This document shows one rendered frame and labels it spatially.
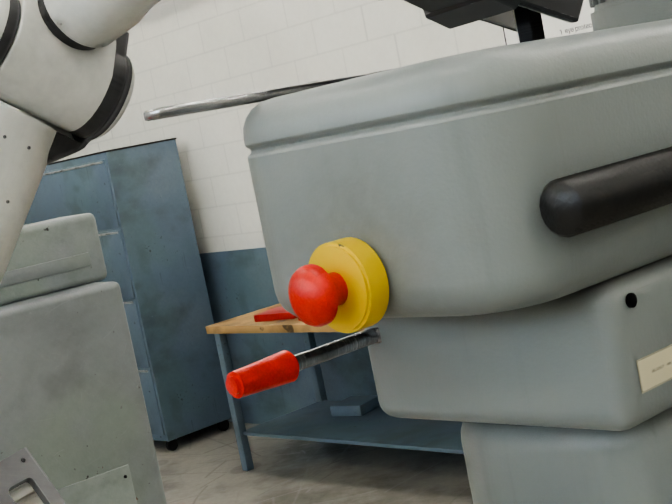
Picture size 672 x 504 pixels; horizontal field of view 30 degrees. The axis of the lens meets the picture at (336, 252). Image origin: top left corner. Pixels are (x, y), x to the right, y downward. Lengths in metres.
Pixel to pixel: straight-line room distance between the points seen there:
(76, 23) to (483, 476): 0.46
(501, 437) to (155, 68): 7.85
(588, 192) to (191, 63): 7.70
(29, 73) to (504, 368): 0.42
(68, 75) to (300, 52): 6.55
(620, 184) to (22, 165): 0.48
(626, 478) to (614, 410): 0.09
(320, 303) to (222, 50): 7.35
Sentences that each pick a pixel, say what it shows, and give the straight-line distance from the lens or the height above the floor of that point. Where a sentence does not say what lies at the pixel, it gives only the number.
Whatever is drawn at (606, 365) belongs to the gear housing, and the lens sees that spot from 0.83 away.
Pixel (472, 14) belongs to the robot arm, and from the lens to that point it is 0.94.
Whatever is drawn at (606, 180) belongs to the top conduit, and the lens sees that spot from 0.75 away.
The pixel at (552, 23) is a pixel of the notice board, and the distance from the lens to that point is 6.25.
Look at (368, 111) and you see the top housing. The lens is 0.78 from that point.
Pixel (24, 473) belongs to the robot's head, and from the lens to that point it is 0.83.
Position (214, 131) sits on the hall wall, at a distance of 8.29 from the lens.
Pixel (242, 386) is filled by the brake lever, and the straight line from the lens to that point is 0.87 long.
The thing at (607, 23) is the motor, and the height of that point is 1.90.
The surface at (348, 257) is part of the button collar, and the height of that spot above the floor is 1.78.
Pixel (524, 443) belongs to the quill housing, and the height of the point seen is 1.61.
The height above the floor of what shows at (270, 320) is 0.88.
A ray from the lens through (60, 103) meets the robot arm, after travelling 1.01.
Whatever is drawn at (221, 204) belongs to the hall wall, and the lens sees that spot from 8.36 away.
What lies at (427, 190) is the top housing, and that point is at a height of 1.81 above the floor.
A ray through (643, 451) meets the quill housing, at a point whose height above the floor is 1.60.
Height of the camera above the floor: 1.86
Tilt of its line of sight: 6 degrees down
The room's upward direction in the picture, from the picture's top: 11 degrees counter-clockwise
